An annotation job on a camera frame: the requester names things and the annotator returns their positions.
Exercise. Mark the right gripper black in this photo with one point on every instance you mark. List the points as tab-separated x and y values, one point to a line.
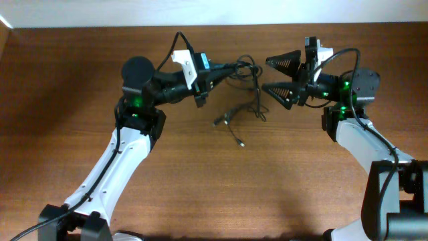
298	89

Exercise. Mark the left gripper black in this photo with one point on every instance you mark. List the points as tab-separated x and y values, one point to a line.
202	87

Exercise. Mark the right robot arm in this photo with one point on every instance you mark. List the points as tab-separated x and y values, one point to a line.
395	199

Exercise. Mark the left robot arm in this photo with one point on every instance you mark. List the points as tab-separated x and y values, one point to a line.
139	124

